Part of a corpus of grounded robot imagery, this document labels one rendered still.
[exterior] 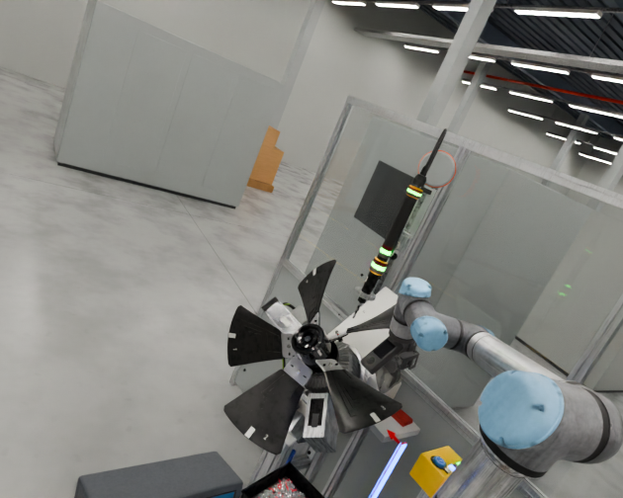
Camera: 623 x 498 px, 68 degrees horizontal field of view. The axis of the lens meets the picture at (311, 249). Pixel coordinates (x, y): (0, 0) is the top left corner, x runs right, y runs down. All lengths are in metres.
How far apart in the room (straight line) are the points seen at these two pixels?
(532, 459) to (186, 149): 6.48
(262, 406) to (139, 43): 5.59
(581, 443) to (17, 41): 13.01
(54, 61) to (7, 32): 1.03
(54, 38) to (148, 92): 6.72
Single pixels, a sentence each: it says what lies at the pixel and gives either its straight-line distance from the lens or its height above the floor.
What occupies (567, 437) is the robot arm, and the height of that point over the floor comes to 1.63.
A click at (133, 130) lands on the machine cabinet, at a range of 6.75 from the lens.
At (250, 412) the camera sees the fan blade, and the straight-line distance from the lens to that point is 1.56.
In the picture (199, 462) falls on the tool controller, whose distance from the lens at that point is 0.98.
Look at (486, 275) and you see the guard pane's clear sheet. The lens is 2.05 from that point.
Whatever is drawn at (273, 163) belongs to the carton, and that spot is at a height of 0.58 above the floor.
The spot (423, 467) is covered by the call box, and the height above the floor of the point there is 1.04.
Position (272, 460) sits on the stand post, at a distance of 1.99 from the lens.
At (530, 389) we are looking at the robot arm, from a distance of 0.78.
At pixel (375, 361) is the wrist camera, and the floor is 1.39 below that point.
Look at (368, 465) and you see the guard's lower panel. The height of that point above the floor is 0.49.
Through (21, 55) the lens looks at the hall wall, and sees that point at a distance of 13.25.
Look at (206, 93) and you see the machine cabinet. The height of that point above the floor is 1.52.
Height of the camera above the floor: 1.91
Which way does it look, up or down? 16 degrees down
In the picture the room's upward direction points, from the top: 24 degrees clockwise
